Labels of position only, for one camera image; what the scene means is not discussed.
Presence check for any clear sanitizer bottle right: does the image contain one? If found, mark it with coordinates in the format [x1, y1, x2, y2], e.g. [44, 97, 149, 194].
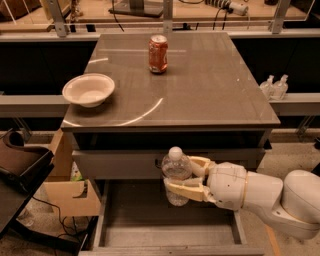
[271, 74, 288, 100]

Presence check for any red soda can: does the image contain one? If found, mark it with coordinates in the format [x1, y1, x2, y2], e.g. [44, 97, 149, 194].
[149, 35, 168, 74]

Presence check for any black floor cable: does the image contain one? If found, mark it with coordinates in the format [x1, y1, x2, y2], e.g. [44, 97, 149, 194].
[31, 195, 91, 256]

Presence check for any dark brown chair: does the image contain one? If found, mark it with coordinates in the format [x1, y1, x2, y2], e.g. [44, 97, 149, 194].
[0, 131, 54, 234]

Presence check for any grey upper drawer with handle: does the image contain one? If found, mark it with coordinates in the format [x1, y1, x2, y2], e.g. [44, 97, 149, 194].
[72, 148, 265, 180]

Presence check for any clear sanitizer bottle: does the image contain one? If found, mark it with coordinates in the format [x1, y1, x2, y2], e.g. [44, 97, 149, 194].
[259, 75, 274, 99]
[271, 74, 288, 100]

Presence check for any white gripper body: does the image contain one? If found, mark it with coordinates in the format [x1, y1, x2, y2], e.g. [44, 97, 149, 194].
[207, 162, 247, 211]

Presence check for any clear sanitizer bottle left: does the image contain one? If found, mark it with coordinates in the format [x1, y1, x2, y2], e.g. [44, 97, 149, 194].
[259, 75, 274, 99]

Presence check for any grey metal drawer cabinet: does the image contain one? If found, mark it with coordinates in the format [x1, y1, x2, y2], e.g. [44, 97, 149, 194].
[60, 31, 281, 256]

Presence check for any clear plastic water bottle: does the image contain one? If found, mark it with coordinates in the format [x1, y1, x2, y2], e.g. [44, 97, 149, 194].
[161, 147, 192, 207]

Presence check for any white power strip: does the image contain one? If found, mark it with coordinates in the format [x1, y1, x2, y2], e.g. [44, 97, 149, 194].
[204, 0, 250, 17]

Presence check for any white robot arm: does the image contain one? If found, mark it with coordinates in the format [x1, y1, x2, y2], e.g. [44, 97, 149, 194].
[162, 156, 320, 240]

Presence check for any cardboard box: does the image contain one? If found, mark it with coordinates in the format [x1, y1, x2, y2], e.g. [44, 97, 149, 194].
[44, 129, 101, 217]

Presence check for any white paper bowl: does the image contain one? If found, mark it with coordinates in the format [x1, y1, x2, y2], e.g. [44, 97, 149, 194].
[62, 73, 115, 108]

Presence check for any open grey middle drawer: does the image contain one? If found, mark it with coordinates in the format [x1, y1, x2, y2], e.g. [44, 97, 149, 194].
[79, 180, 264, 256]

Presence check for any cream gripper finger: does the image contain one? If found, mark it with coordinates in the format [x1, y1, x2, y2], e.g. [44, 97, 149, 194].
[189, 156, 216, 177]
[164, 178, 215, 203]

